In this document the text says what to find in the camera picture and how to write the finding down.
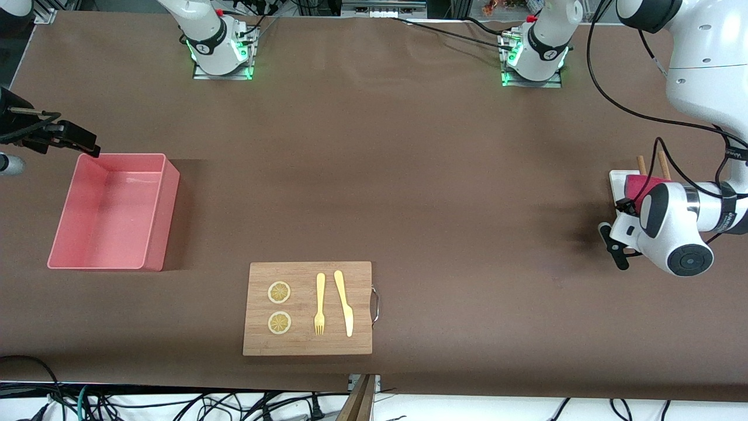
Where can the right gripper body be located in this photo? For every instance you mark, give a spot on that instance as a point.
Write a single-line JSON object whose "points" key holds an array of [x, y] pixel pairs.
{"points": [[13, 124]]}

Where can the pink cloth with grey backing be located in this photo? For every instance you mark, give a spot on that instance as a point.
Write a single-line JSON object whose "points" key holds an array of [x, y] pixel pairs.
{"points": [[640, 187]]}

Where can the white rectangular tray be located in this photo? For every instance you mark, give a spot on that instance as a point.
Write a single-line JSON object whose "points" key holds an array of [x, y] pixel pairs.
{"points": [[616, 184]]}

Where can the pink plastic bin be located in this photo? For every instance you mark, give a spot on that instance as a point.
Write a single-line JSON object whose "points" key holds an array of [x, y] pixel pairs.
{"points": [[105, 210]]}

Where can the orange toy figure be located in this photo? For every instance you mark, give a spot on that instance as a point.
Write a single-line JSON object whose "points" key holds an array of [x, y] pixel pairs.
{"points": [[492, 7]]}

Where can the lemon slice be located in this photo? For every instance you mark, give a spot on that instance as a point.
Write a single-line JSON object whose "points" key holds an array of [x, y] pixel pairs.
{"points": [[279, 323], [279, 292]]}

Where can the yellow plastic fork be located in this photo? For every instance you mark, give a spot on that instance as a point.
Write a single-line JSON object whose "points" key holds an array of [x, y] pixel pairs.
{"points": [[320, 292]]}

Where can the yellow plastic knife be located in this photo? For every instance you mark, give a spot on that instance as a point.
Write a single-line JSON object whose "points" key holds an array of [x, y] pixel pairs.
{"points": [[345, 304]]}

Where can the wooden cutting board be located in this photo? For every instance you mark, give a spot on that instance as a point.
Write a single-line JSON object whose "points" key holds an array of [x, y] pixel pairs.
{"points": [[304, 345]]}

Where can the grey electronics box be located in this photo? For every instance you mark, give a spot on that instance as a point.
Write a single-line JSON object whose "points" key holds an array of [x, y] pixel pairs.
{"points": [[383, 7]]}

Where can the wooden beam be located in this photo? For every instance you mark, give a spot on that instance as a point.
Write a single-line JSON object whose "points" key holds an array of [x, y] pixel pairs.
{"points": [[359, 403]]}

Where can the black power plug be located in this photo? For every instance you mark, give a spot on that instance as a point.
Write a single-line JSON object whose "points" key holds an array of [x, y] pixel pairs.
{"points": [[317, 412]]}

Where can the aluminium frame profile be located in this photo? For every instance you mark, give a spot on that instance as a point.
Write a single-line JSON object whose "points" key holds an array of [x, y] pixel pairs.
{"points": [[47, 11]]}

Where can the metal table bracket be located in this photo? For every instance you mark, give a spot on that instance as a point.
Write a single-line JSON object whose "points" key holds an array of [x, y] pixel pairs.
{"points": [[377, 383]]}

